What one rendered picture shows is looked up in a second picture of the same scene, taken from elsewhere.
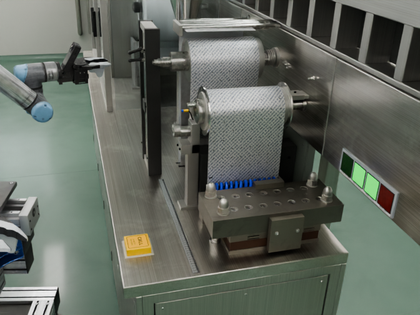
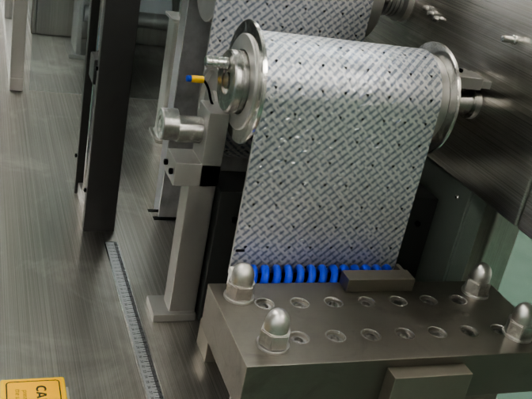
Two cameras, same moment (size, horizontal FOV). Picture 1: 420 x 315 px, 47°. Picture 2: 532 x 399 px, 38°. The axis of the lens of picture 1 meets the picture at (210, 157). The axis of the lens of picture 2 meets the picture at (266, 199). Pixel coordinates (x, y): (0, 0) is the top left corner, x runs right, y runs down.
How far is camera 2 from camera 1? 0.55 m
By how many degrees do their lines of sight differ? 7
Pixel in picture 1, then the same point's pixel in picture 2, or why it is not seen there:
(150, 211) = (77, 317)
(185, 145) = (188, 163)
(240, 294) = not seen: outside the picture
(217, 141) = (270, 161)
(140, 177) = (64, 232)
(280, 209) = (415, 348)
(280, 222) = (416, 383)
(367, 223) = not seen: hidden behind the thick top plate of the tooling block
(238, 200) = (308, 314)
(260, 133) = (374, 155)
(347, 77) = not seen: outside the picture
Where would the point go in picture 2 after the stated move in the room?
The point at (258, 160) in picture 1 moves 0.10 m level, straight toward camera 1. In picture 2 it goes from (358, 221) to (361, 256)
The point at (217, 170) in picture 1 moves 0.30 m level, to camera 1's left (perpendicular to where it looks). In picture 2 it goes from (260, 233) to (13, 196)
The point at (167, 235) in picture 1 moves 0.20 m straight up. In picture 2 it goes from (115, 384) to (134, 237)
